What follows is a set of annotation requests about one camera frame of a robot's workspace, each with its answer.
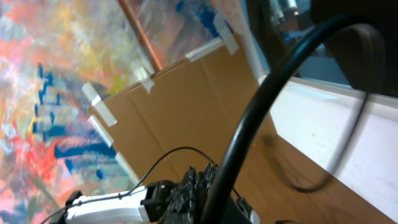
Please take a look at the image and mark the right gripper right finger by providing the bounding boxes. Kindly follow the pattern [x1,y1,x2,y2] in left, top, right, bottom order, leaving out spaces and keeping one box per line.
[204,163,254,224]

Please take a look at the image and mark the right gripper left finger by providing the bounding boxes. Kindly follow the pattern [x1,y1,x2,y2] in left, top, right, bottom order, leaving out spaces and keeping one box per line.
[157,167,205,224]

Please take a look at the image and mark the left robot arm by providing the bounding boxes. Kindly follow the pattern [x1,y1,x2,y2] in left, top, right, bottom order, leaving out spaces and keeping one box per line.
[56,180,178,224]

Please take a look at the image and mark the colourful painted backdrop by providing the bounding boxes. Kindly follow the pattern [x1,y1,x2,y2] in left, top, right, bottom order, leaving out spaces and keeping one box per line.
[1,1,238,223]

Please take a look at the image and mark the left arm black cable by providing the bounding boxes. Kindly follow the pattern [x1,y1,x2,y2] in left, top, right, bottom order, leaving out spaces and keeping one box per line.
[39,146,243,224]

